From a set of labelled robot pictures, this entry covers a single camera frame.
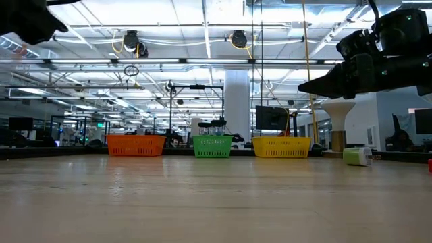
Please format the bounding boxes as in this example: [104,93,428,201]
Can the yellow plastic basket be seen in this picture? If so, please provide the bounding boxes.
[251,136,312,159]

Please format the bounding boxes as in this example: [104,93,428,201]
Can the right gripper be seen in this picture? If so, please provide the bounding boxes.
[298,53,432,101]

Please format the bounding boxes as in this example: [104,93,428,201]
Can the black ceiling cable reel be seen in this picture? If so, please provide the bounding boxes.
[122,29,140,52]
[230,29,248,48]

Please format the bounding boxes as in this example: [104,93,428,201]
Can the white bulb lamp metal base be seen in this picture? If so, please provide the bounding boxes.
[320,97,357,153]

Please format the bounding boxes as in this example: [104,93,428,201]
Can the green plastic basket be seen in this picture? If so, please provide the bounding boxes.
[192,134,234,159]

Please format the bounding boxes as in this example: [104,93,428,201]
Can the green white wall charger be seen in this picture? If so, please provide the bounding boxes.
[342,146,375,167]

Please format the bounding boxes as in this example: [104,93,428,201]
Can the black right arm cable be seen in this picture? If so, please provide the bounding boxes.
[367,0,381,23]

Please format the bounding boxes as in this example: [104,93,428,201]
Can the black aluminium table frame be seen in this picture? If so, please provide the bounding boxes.
[0,144,432,165]

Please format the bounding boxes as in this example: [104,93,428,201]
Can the orange plastic basket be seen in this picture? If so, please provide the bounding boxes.
[105,134,167,157]

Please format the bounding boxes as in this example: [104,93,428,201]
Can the person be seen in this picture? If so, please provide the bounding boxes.
[385,129,418,152]

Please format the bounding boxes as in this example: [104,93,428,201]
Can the white sand hourglass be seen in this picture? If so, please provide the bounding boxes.
[198,121,212,136]

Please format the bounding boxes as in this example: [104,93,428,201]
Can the black monitor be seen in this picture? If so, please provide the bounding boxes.
[414,108,432,135]
[8,117,34,132]
[255,105,290,131]

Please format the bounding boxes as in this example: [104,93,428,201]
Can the black metal stand frame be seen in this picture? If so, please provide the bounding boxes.
[168,84,225,136]

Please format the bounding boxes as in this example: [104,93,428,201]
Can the yellow cable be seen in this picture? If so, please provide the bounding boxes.
[301,0,320,146]

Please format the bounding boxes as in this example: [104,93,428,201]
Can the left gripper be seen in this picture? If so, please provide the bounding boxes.
[0,0,69,45]

